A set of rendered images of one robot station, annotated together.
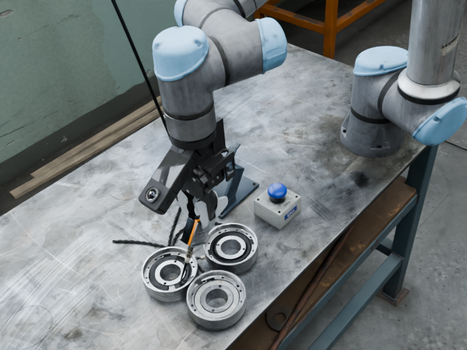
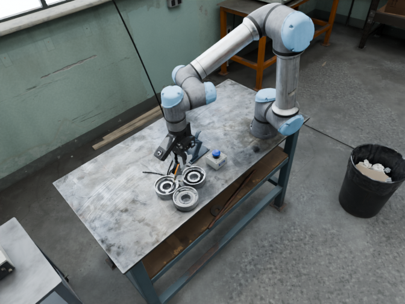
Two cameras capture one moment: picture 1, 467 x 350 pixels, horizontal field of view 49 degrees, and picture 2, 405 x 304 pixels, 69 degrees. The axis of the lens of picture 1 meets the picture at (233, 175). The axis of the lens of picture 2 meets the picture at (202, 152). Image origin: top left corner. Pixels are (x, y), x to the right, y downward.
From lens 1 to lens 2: 0.31 m
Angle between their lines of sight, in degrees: 3
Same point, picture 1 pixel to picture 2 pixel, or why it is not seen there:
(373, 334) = (267, 224)
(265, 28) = (207, 87)
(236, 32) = (195, 88)
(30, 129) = (103, 114)
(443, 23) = (288, 84)
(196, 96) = (178, 114)
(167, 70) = (166, 104)
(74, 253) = (125, 176)
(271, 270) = (211, 187)
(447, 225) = (310, 172)
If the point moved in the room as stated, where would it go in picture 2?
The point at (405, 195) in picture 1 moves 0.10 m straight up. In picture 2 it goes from (282, 157) to (284, 145)
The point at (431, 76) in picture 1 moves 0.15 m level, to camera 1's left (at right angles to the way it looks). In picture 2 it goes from (284, 105) to (248, 107)
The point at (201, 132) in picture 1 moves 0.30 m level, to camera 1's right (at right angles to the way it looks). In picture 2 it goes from (179, 128) to (264, 124)
